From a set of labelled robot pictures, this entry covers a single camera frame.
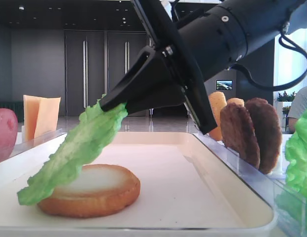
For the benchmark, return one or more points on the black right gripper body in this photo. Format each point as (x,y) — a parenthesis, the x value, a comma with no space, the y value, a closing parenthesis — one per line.
(215,38)

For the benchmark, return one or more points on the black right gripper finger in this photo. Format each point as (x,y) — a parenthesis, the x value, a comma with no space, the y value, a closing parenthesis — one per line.
(144,98)
(140,74)

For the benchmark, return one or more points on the green lettuce leaf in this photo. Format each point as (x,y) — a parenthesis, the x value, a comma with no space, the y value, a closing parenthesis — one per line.
(82,145)
(296,155)

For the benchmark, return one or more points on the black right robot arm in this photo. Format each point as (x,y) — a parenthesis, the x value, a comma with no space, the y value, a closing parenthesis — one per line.
(262,20)

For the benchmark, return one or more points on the brown meat patty inner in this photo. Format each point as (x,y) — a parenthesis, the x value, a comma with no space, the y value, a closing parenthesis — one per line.
(238,133)

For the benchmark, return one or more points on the brown meat patty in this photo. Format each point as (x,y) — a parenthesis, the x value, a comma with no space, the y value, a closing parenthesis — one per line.
(267,131)
(238,133)

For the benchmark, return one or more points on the brown meat patty outer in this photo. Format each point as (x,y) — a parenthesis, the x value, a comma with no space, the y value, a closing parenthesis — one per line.
(267,131)

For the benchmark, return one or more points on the orange cheese slice inner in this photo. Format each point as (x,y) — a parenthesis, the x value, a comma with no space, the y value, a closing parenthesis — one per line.
(47,116)

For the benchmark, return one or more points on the orange cheese slice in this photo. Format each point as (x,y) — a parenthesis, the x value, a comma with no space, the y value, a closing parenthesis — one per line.
(47,116)
(31,109)

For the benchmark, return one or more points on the bread slice on tray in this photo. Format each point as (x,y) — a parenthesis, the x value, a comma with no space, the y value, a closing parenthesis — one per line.
(100,190)

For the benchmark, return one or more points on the orange cheese slice outer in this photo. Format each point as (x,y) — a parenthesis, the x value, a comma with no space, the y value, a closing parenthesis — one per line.
(31,109)

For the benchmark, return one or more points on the red tomato slice outer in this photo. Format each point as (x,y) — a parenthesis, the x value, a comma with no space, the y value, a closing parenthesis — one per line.
(8,132)

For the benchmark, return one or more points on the clear lettuce rack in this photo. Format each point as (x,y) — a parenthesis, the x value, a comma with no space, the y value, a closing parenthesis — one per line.
(292,210)

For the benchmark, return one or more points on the dark double doors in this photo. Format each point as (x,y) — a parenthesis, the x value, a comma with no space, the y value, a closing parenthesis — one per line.
(95,62)

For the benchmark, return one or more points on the tan bun slice inner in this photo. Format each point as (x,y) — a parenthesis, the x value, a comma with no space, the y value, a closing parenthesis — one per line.
(218,102)

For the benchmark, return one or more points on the tan bun slice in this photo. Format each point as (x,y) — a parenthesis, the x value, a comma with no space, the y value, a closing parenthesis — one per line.
(218,102)
(237,101)

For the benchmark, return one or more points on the tan bun slice outer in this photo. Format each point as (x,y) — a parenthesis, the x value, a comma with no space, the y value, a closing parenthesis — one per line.
(237,101)

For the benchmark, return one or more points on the white metal tray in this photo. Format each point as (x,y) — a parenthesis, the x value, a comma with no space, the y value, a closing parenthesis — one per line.
(186,191)

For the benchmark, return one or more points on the person in grey shirt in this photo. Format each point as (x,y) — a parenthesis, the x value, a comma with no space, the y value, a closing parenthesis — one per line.
(298,107)

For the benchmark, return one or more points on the wall screen display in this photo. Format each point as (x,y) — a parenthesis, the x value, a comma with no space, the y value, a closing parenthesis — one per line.
(224,84)

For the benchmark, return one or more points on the clear left rail strip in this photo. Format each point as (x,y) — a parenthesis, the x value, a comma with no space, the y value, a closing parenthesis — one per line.
(21,145)

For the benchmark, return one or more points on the clear rail strip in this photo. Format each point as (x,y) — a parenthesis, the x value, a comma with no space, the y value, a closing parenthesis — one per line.
(262,184)
(21,145)

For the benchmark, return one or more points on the clear right rail strip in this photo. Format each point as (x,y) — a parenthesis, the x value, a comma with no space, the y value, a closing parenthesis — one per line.
(262,184)

